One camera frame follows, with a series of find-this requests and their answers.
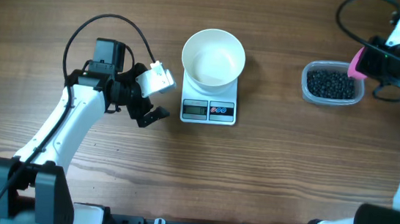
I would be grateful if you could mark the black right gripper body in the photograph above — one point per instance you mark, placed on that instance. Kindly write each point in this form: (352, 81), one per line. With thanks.
(380, 65)

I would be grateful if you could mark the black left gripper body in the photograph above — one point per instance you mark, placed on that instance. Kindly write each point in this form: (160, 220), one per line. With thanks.
(132, 94)

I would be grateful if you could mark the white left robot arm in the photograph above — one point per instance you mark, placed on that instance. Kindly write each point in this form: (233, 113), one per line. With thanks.
(33, 185)

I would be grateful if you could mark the clear container of black beans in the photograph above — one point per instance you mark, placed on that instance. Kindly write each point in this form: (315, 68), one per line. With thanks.
(327, 83)

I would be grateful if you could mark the white digital kitchen scale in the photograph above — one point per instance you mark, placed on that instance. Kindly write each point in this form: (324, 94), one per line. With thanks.
(208, 106)

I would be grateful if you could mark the pink scoop blue handle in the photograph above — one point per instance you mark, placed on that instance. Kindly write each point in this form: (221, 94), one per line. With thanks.
(352, 72)

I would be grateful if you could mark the white bowl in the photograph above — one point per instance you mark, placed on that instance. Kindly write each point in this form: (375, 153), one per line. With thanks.
(213, 59)

